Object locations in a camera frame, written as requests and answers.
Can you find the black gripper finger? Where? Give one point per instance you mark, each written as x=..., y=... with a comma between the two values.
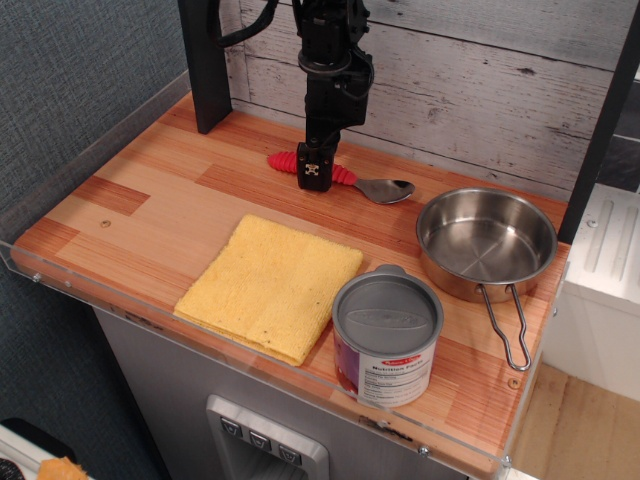
x=314, y=167

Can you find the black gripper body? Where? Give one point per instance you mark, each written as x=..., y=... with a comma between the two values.
x=337, y=96

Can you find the red handled metal spoon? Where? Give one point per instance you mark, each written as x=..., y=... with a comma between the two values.
x=379, y=191

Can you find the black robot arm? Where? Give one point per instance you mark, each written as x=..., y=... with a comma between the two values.
x=328, y=28

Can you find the yellow folded cloth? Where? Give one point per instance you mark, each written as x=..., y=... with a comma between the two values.
x=271, y=288

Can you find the toy tin can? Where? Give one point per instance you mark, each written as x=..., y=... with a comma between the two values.
x=386, y=327

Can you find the grey toy fridge cabinet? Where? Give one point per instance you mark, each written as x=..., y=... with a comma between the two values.
x=171, y=379

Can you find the silver dispenser button panel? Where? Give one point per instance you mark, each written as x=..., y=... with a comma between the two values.
x=252, y=446

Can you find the clear acrylic table guard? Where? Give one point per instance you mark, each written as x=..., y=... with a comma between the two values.
x=134, y=232

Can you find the white toy appliance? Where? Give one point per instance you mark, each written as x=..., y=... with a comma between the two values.
x=593, y=333

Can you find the black left frame post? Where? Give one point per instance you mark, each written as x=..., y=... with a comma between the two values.
x=207, y=66

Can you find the black frame post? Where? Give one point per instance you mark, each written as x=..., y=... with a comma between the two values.
x=616, y=96
x=207, y=66

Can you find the steel pan with wire handle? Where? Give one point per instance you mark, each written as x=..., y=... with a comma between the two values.
x=489, y=246

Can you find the black right frame post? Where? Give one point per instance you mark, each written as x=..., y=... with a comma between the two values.
x=616, y=96

